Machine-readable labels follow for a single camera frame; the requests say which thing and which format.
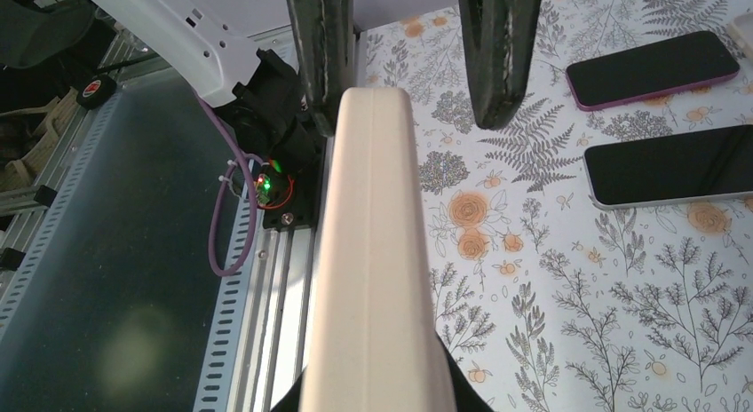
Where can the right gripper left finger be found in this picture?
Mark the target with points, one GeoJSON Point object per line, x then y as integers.
{"type": "Point", "coordinates": [290, 402]}

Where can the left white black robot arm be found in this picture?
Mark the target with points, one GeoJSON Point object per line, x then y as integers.
{"type": "Point", "coordinates": [209, 43]}

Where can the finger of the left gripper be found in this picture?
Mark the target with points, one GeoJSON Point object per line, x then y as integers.
{"type": "Point", "coordinates": [499, 38]}
{"type": "Point", "coordinates": [323, 35]}

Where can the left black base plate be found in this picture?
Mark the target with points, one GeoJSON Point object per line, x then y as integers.
{"type": "Point", "coordinates": [293, 183]}

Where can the grey slotted cable duct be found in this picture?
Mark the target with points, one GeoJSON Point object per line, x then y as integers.
{"type": "Point", "coordinates": [219, 382]}

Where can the aluminium rail frame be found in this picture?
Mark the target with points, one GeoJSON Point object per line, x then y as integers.
{"type": "Point", "coordinates": [275, 351]}

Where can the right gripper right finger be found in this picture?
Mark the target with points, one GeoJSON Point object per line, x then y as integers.
{"type": "Point", "coordinates": [466, 398]}

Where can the cased black phone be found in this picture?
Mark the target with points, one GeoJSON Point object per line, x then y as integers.
{"type": "Point", "coordinates": [714, 164]}
{"type": "Point", "coordinates": [374, 345]}

